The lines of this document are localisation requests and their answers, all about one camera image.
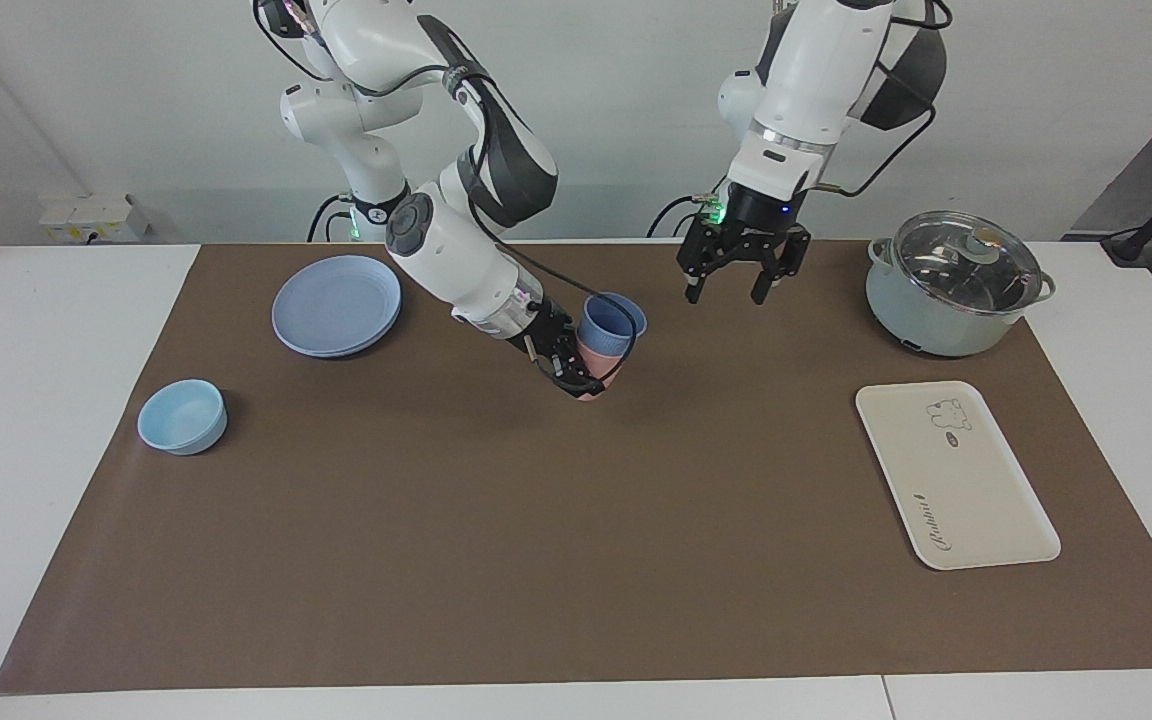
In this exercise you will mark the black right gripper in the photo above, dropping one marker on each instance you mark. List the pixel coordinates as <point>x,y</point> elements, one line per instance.
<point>541,335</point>

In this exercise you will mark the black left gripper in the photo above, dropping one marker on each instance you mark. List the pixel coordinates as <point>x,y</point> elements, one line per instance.
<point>751,225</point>

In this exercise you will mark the pink plastic cup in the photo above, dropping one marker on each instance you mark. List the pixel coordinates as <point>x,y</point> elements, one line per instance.
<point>604,368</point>

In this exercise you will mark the blue plastic cup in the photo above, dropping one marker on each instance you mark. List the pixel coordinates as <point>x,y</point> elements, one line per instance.
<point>604,325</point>

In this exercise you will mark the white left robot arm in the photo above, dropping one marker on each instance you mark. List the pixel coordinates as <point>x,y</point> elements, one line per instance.
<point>816,70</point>

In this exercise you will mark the cream rabbit print tray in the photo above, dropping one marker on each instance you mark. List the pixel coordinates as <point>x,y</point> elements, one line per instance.
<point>956,480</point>

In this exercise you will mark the brown table mat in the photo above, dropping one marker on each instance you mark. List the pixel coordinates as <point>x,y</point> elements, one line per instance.
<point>536,540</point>

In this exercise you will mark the pale green cooking pot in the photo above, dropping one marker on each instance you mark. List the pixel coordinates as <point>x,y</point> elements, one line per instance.
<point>921,320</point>

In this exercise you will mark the glass pot lid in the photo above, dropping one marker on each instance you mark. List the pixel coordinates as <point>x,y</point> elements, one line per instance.
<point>961,260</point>

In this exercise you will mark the lavender blue plate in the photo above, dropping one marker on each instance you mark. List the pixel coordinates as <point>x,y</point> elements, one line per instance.
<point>336,305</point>

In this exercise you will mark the light blue bowl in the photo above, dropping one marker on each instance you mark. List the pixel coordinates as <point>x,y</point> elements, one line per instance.
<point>181,415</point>

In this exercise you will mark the white wall power strip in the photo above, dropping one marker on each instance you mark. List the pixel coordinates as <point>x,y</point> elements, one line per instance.
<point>91,218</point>

